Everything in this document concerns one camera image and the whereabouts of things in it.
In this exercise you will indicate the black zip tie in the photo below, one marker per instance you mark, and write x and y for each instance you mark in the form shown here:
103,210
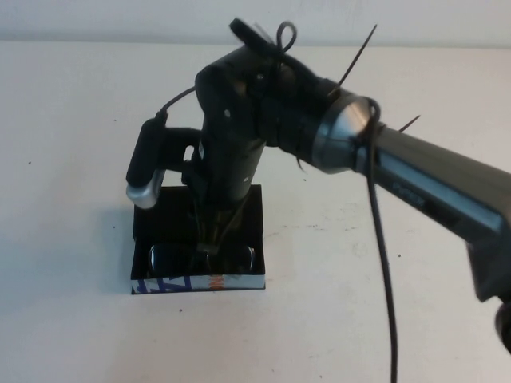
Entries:
410,123
301,164
359,56

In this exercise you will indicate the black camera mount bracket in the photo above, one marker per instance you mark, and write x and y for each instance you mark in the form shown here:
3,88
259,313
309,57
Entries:
179,143

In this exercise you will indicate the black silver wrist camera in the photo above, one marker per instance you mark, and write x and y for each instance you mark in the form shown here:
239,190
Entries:
143,159

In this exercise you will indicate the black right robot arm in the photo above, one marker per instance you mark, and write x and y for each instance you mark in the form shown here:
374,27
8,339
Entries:
419,179

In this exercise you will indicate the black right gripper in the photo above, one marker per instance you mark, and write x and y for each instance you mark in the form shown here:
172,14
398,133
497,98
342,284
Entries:
227,175

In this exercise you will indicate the black frame glasses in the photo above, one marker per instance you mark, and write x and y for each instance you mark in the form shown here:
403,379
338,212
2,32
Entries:
159,259

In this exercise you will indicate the black printed glasses case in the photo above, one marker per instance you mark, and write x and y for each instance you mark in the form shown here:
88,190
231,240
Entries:
255,223

